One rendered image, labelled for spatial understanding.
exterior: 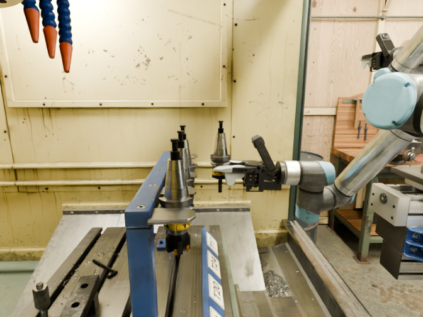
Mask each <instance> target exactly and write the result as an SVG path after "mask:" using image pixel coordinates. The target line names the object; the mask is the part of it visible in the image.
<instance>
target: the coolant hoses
mask: <svg viewBox="0 0 423 317"><path fill-rule="evenodd" d="M51 2H52V0H39V3H38V7H39V9H40V10H41V11H40V10H39V9H38V7H37V6H36V3H37V2H36V0H24V1H22V2H21V4H22V5H23V13H24V15H25V18H26V22H27V25H28V29H29V32H30V36H31V40H32V42H33V43H38V42H39V29H40V17H41V18H42V26H43V27H44V28H43V30H42V31H43V35H44V39H45V44H46V47H47V52H48V56H49V58H50V59H54V58H55V50H56V44H57V34H58V35H59V43H60V45H59V50H60V55H61V59H62V65H63V69H64V72H65V73H69V72H70V67H71V58H72V51H73V47H72V44H73V41H72V32H71V31H72V26H71V21H72V20H71V17H70V15H71V11H70V9H69V8H70V2H69V0H56V2H55V3H56V5H57V10H56V11H57V14H58V16H57V21H58V22H59V23H58V25H57V23H56V21H55V13H54V12H53V10H54V6H53V4H52V3H51ZM57 26H58V29H59V31H57V30H56V27H57Z"/></svg>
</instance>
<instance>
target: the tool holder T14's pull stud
mask: <svg viewBox="0 0 423 317"><path fill-rule="evenodd" d="M170 140H171V142H172V150H171V151H170V156H171V160H179V159H180V150H178V141H179V139H178V138H171V139H170Z"/></svg>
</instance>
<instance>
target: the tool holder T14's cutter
mask: <svg viewBox="0 0 423 317"><path fill-rule="evenodd" d="M165 245H166V251H167V253H170V252H174V255H181V254H183V250H187V252H188V251H189V250H190V248H191V236H190V234H189V233H188V232H186V233H185V234H183V235H178V236H175V235H170V234H169V232H168V233H167V235H166V244H165Z"/></svg>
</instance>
